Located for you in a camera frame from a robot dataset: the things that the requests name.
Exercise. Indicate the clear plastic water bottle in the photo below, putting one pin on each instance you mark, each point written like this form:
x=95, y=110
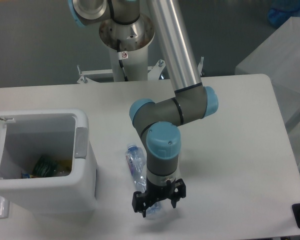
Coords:
x=136, y=162

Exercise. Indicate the blue bag top right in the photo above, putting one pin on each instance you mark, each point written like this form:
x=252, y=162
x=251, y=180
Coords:
x=281, y=10

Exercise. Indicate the green snack wrapper in bin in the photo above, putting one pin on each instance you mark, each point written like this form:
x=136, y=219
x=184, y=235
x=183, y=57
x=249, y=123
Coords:
x=45, y=167

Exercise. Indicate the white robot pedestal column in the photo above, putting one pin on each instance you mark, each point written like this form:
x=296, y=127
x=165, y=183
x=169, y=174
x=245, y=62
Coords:
x=128, y=47

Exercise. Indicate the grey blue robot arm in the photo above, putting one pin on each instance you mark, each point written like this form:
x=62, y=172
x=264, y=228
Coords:
x=157, y=124

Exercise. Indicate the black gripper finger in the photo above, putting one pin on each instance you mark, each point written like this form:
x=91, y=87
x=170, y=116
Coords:
x=140, y=202
x=177, y=192

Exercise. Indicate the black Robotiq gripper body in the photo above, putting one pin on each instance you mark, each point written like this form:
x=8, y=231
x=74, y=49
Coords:
x=156, y=193

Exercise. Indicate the yellow blue wrapper in bin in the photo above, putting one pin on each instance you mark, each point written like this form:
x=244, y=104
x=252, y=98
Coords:
x=25, y=175

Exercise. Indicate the white plastic trash can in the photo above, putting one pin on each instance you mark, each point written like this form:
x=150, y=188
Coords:
x=63, y=134

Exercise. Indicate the translucent white box right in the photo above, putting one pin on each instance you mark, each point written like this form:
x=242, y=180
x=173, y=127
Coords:
x=278, y=57

